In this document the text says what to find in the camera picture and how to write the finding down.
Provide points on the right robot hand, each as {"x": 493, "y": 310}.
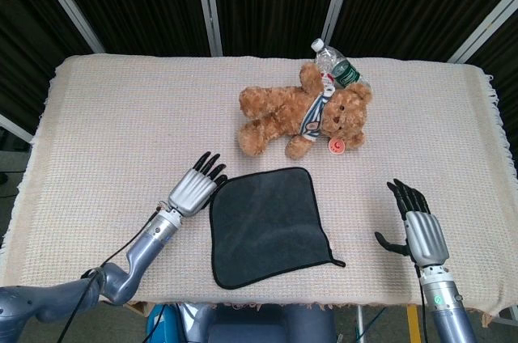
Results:
{"x": 425, "y": 238}

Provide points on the brown teddy bear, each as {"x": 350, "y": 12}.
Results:
{"x": 275, "y": 108}

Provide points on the red label water bottle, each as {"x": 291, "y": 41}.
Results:
{"x": 325, "y": 78}

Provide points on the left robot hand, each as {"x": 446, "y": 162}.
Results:
{"x": 190, "y": 193}

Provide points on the grey and pink cloth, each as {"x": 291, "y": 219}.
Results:
{"x": 267, "y": 229}

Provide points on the metal table leg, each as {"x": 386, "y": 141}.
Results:
{"x": 358, "y": 323}

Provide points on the beige woven tablecloth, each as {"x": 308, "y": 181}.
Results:
{"x": 121, "y": 116}

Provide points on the dark blue robot torso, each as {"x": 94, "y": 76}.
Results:
{"x": 271, "y": 324}

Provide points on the light blue plastic cover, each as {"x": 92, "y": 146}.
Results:
{"x": 162, "y": 323}

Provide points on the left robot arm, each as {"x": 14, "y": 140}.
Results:
{"x": 149, "y": 246}

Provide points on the round pink hang tag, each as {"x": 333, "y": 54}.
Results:
{"x": 336, "y": 146}

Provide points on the green label water bottle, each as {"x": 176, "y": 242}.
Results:
{"x": 344, "y": 70}

